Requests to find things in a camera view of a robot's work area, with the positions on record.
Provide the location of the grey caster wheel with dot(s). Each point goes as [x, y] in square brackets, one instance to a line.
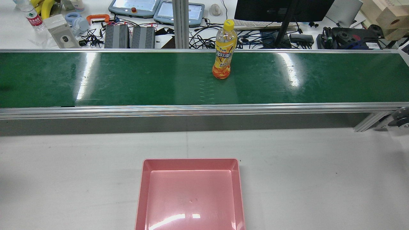
[401, 116]

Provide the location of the black ribbed power box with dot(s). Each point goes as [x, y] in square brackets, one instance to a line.
[143, 37]
[116, 36]

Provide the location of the white cup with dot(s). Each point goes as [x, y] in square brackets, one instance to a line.
[76, 4]

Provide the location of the black machine part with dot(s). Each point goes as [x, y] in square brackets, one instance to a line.
[345, 35]

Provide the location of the yellow bananas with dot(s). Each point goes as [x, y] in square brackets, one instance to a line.
[48, 8]

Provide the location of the grey computer mouse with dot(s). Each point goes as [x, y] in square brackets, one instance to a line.
[215, 9]

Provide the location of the orange clamp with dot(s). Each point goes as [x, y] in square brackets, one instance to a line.
[96, 16]

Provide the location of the aluminium desk post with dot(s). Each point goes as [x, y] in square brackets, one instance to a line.
[180, 22]

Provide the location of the clear water bottle red label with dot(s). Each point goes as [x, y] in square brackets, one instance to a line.
[34, 19]

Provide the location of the green conveyor belt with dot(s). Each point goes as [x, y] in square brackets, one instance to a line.
[127, 80]

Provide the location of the grey teach pendant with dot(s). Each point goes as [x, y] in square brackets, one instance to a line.
[134, 6]
[191, 12]

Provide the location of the black computer monitor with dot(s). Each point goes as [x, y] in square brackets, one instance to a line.
[271, 9]

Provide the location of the orange juice bottle yellow cap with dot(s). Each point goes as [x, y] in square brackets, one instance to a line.
[225, 54]

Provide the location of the white keyboard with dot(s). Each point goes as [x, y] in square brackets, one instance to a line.
[265, 25]

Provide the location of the pink plastic basket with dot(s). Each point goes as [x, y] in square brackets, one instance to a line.
[191, 198]

